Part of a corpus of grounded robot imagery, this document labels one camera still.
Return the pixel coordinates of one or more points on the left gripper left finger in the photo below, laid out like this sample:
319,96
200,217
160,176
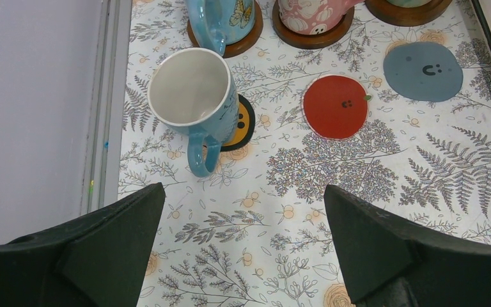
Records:
98,259

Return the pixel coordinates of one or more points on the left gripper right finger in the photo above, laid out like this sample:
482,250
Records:
387,260

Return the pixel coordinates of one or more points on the red apple coaster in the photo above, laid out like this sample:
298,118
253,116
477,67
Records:
335,106

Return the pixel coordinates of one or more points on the blue floral mug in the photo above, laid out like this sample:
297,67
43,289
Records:
194,93

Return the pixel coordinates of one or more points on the grey blue coaster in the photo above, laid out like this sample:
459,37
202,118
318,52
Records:
423,71

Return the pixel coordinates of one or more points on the orange smiley coaster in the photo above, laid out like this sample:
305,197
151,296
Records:
245,126

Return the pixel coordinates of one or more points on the pink large mug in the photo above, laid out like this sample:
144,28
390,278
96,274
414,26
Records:
313,17

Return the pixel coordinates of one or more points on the cream mug front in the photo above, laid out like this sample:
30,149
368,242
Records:
408,3

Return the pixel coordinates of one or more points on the yellow inside blue mug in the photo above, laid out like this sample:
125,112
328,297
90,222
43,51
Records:
224,19

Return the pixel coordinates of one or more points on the floral tablecloth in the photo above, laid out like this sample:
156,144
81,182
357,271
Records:
255,232

